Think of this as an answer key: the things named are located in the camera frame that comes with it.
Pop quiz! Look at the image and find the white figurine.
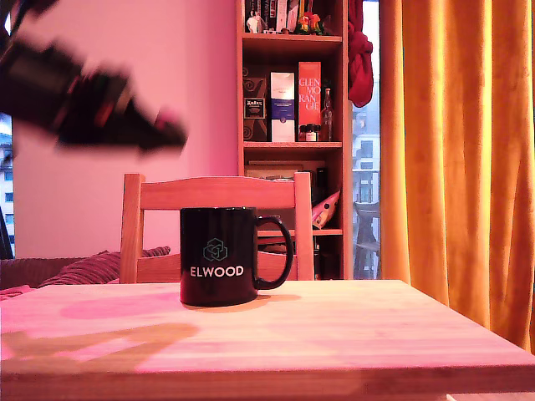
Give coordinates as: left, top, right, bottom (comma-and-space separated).
245, 11, 265, 34

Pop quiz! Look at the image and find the black Elwood mug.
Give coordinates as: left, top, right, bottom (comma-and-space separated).
180, 206, 294, 307

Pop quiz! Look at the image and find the grey balcony stool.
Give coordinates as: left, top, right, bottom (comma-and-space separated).
354, 201, 381, 279

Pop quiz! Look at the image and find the pink cloth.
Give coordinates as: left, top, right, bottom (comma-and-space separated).
0, 285, 33, 302

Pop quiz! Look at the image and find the white and blue box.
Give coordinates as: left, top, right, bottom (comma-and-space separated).
269, 72, 296, 143

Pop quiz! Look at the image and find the dark box with spirals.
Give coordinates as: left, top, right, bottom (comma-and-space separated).
242, 66, 268, 142

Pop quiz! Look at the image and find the dark bottle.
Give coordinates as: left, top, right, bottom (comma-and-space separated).
316, 166, 329, 206

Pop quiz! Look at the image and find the red Glenmorangie box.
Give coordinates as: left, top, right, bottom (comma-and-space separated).
298, 62, 323, 143

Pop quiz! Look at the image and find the black stand leg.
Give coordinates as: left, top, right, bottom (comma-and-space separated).
0, 204, 14, 258

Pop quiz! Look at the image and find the pink patterned paper bag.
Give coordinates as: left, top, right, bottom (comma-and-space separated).
312, 190, 342, 231

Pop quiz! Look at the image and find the wooden chair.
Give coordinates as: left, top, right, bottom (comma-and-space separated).
120, 171, 315, 285

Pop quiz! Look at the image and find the colourful figurine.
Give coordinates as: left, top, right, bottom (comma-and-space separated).
294, 11, 325, 35

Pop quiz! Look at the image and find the ribbed cushion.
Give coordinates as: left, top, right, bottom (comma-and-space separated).
38, 246, 172, 289

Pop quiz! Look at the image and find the clear glass bottle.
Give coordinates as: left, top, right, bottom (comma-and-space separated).
320, 88, 334, 142

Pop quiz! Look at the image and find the orange curtain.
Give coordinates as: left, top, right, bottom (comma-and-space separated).
379, 0, 535, 356

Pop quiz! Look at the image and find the dark ribbed sofa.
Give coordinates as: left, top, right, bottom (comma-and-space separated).
0, 257, 84, 292

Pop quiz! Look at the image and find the wooden bookshelf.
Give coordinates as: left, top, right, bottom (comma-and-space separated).
236, 0, 354, 281

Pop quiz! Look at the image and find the red knotted curtain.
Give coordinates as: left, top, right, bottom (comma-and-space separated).
346, 0, 375, 109

